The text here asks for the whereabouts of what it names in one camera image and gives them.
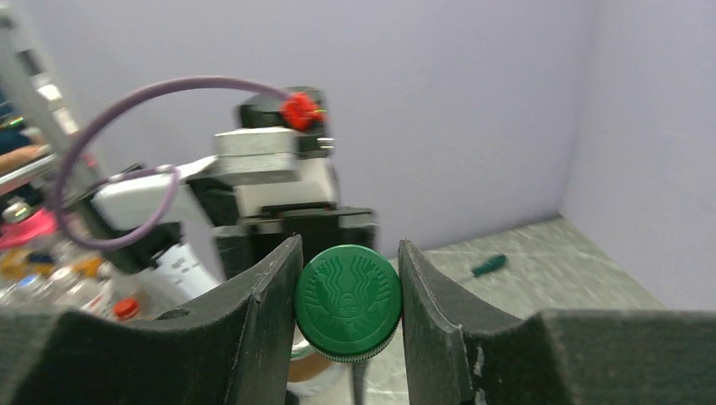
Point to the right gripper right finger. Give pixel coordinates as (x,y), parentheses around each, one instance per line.
(459,349)

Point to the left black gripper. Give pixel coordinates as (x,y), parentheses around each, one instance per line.
(249,240)

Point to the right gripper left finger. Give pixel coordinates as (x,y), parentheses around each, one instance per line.
(229,346)

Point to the brown bottle green cap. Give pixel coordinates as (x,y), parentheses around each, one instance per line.
(341,313)

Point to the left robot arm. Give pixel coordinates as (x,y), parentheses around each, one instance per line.
(137,215)

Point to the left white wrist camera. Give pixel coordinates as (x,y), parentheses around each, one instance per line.
(271,165)

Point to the green handle screwdriver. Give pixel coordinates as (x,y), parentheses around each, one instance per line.
(490,265)

